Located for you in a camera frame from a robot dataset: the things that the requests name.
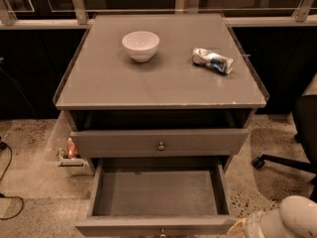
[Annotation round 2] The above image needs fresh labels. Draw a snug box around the grey drawer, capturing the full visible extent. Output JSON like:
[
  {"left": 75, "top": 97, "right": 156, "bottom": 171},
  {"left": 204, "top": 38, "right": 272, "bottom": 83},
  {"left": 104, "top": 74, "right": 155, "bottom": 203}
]
[
  {"left": 70, "top": 129, "right": 248, "bottom": 158},
  {"left": 76, "top": 157, "right": 237, "bottom": 238}
]

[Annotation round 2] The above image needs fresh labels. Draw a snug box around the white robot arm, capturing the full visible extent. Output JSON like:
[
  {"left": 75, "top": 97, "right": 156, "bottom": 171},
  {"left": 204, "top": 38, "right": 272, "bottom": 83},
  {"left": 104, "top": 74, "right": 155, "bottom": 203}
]
[{"left": 227, "top": 195, "right": 317, "bottom": 238}]

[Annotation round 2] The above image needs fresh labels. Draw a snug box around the grey top drawer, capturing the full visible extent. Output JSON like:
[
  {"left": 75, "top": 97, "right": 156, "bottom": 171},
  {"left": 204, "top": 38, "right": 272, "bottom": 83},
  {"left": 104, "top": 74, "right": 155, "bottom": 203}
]
[{"left": 70, "top": 129, "right": 248, "bottom": 158}]

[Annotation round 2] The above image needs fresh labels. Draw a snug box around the grey drawer cabinet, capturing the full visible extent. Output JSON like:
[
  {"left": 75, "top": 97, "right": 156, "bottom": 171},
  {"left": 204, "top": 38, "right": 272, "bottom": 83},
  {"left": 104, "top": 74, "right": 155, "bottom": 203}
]
[{"left": 53, "top": 13, "right": 270, "bottom": 203}]

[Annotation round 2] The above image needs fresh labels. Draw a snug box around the black office chair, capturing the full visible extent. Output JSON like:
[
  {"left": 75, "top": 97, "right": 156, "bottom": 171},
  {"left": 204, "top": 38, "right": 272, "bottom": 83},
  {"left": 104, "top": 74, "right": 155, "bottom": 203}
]
[{"left": 250, "top": 94, "right": 317, "bottom": 201}]

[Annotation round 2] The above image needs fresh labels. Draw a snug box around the crumpled foil snack bag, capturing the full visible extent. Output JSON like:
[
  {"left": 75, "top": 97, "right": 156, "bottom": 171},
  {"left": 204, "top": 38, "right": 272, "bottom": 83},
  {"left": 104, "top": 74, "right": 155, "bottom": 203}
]
[{"left": 192, "top": 48, "right": 234, "bottom": 75}]

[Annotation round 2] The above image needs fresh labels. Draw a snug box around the orange packet in bin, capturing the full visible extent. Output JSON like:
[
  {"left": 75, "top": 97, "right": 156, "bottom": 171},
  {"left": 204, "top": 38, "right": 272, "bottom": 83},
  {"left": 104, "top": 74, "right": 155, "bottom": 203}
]
[{"left": 67, "top": 138, "right": 78, "bottom": 159}]

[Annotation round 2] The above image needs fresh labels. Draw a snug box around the clear plastic side bin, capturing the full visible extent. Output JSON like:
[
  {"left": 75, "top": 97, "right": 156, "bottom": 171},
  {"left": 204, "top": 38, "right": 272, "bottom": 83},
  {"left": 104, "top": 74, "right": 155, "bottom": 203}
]
[{"left": 45, "top": 112, "right": 94, "bottom": 176}]

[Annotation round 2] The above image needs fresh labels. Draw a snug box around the white ceramic bowl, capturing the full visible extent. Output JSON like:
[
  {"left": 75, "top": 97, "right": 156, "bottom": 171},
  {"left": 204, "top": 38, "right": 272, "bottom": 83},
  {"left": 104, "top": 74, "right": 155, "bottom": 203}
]
[{"left": 122, "top": 31, "right": 159, "bottom": 62}]

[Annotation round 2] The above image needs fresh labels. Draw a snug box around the black floor cable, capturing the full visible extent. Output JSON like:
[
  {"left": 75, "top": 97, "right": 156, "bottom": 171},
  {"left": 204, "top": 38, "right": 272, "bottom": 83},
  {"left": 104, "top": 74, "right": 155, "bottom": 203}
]
[{"left": 0, "top": 137, "right": 25, "bottom": 221}]

